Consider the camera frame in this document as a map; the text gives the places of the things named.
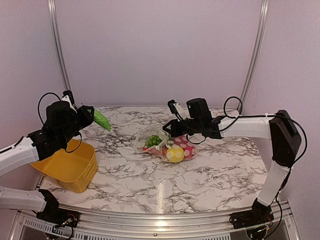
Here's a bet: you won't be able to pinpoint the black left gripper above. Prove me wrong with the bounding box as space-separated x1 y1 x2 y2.
59 105 95 146

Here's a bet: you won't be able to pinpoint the aluminium frame post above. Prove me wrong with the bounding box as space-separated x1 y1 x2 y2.
237 0 270 111
47 0 71 91

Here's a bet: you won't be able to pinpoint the left aluminium frame post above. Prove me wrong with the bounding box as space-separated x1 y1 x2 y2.
47 0 71 91

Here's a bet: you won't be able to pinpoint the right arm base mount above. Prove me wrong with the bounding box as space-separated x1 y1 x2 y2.
229 209 274 229

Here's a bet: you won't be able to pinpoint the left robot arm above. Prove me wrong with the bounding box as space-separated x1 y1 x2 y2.
0 100 95 223

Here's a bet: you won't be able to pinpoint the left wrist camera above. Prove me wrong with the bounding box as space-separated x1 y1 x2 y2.
61 90 77 110

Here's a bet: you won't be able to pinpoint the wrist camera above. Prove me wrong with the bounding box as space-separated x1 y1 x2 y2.
61 90 77 110
167 99 188 121

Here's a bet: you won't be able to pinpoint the fake red pepper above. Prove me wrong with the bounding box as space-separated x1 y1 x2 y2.
142 136 198 163

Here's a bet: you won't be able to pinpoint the yellow plastic basket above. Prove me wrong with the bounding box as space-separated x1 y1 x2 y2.
31 139 98 193

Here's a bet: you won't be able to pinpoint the fake green cucumber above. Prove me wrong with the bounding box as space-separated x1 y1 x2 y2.
93 109 111 132

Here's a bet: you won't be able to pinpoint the fake yellow lemon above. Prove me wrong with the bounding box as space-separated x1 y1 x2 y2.
165 146 185 163

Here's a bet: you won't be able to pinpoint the fake green grapes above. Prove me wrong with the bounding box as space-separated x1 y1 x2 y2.
145 135 162 148

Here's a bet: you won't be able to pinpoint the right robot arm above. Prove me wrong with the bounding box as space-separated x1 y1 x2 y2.
162 98 307 224

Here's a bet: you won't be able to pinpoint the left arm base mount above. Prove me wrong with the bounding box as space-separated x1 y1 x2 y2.
36 208 80 228

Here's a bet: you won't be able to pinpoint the clear polka dot zip bag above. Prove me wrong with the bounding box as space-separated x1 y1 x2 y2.
134 124 198 164

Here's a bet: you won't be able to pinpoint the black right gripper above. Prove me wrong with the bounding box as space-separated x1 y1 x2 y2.
163 118 203 137

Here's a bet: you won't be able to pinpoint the right aluminium frame post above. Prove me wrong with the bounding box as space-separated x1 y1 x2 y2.
237 0 270 111

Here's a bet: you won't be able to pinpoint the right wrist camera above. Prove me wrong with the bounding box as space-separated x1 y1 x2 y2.
167 99 188 121

